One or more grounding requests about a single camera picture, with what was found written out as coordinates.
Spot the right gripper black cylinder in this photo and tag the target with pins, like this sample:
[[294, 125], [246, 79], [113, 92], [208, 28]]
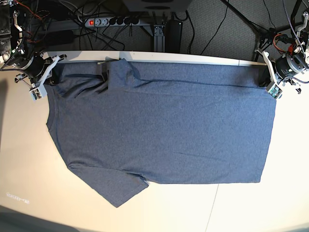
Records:
[[38, 68]]

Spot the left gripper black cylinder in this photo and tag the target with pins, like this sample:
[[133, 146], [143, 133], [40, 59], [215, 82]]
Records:
[[286, 69]]

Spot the blue-grey T-shirt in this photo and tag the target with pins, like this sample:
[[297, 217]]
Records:
[[121, 124]]

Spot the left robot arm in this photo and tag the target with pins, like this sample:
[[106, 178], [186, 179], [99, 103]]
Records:
[[297, 43]]

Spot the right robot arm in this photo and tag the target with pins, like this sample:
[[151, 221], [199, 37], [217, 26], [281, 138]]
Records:
[[24, 38]]

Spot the black box under table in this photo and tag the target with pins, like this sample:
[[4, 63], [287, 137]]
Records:
[[56, 38]]

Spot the black tripod stand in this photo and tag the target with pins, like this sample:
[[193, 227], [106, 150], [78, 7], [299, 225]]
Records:
[[264, 36]]

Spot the white power strip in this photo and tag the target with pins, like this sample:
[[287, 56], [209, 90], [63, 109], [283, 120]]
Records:
[[116, 21]]

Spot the black power adapter brick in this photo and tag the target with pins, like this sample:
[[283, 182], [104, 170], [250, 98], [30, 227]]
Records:
[[173, 36]]

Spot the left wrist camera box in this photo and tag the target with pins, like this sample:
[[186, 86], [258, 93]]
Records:
[[274, 90]]

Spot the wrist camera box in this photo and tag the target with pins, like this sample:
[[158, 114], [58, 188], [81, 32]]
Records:
[[274, 90], [37, 92]]

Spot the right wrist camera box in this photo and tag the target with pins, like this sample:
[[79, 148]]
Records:
[[37, 92]]

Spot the aluminium frame post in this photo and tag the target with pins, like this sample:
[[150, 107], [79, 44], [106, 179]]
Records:
[[159, 39]]

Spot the grey base camera mount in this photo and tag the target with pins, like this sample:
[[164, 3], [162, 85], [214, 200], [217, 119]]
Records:
[[157, 5]]

